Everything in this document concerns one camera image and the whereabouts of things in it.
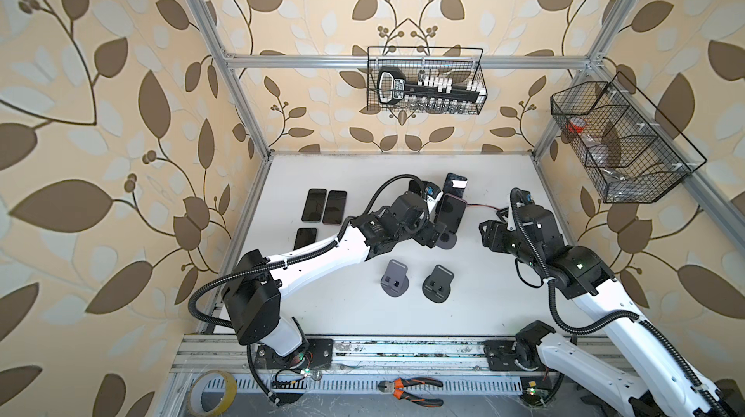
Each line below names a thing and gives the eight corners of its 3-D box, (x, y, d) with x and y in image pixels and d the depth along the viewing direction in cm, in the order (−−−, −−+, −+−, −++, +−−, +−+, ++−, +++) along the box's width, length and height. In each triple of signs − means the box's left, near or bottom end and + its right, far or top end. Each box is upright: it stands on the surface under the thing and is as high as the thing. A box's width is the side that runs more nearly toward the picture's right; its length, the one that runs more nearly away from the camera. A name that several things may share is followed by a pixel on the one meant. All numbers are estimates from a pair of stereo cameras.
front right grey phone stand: (420, 292, 87) (424, 280, 79) (433, 275, 90) (438, 261, 83) (440, 308, 84) (446, 297, 76) (453, 290, 87) (459, 277, 80)
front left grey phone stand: (380, 291, 87) (380, 279, 80) (389, 270, 91) (390, 258, 84) (402, 301, 85) (404, 290, 78) (410, 279, 89) (413, 267, 82)
